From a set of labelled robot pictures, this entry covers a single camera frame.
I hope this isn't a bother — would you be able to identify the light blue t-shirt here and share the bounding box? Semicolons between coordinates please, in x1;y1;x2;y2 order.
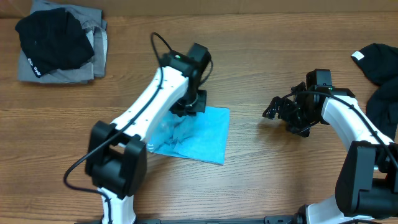
147;106;230;165

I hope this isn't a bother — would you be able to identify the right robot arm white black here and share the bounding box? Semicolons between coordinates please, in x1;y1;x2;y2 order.
262;83;397;223

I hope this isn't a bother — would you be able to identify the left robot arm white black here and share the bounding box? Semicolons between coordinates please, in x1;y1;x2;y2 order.
85;46;213;223

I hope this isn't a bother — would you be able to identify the unfolded black garment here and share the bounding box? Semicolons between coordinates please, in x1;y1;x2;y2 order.
351;43;397;139

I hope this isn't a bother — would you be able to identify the folded grey garment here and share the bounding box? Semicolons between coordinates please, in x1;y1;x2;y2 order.
17;0;108;84

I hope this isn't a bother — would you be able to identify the folded black garment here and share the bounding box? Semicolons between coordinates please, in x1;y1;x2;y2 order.
15;8;95;78

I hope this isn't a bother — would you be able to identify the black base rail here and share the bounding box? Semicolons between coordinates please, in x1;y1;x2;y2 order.
74;215;299;224

